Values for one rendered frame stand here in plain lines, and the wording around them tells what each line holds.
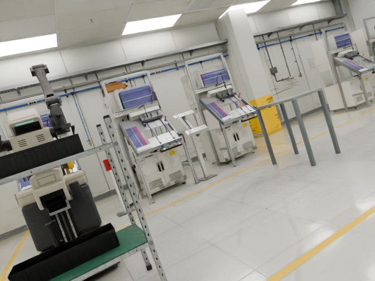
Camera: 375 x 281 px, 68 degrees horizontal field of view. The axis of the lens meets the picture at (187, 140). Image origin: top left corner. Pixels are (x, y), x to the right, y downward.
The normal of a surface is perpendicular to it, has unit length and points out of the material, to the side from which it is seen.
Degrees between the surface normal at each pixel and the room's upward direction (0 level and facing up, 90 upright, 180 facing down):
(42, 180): 98
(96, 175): 90
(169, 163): 90
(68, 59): 90
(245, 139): 90
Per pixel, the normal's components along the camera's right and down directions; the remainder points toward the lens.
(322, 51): -0.86, 0.32
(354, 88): 0.40, -0.07
